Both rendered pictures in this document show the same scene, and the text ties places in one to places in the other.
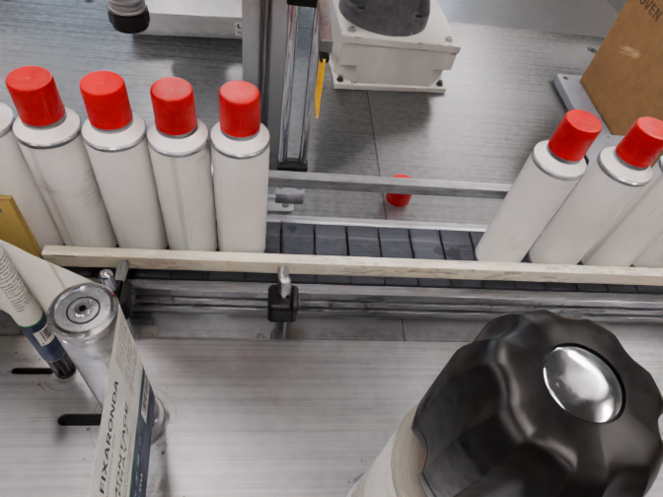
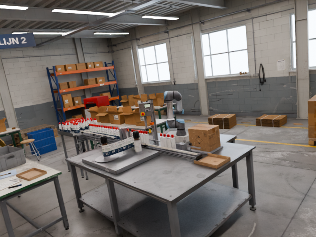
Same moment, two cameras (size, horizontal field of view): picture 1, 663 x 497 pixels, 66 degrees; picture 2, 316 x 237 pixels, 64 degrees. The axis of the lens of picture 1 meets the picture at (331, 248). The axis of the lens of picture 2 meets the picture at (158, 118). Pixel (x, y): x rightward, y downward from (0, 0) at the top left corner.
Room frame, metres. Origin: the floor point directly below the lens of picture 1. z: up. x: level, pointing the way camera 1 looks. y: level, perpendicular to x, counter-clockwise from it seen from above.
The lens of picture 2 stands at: (-1.20, -2.96, 1.91)
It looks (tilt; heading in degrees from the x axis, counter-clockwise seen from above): 11 degrees down; 60
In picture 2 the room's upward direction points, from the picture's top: 8 degrees counter-clockwise
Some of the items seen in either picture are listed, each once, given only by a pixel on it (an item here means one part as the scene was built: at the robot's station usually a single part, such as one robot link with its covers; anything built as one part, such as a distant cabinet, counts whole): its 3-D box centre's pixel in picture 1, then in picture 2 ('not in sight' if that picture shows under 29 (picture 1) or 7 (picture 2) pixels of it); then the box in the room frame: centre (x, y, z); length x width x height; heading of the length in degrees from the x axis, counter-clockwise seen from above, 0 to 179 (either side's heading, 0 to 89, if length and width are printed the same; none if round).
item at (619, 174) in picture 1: (593, 205); (165, 141); (0.41, -0.26, 0.98); 0.05 x 0.05 x 0.20
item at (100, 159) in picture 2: not in sight; (107, 158); (-0.28, 0.08, 0.89); 0.31 x 0.31 x 0.01
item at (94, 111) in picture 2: not in sight; (98, 114); (0.72, 3.42, 0.97); 0.45 x 0.40 x 0.37; 18
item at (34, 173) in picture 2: not in sight; (31, 174); (-1.13, 0.56, 0.82); 0.34 x 0.24 x 0.03; 112
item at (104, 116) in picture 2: not in sight; (106, 114); (0.80, 3.00, 0.97); 0.44 x 0.38 x 0.37; 21
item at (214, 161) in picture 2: not in sight; (211, 160); (0.56, -0.94, 0.85); 0.30 x 0.26 x 0.04; 102
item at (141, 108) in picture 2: not in sight; (145, 108); (0.41, 0.16, 1.38); 0.17 x 0.10 x 0.19; 157
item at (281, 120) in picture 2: not in sight; (271, 120); (4.77, 1.34, 0.11); 0.65 x 0.54 x 0.22; 103
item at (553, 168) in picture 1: (533, 199); (161, 140); (0.40, -0.19, 0.98); 0.05 x 0.05 x 0.20
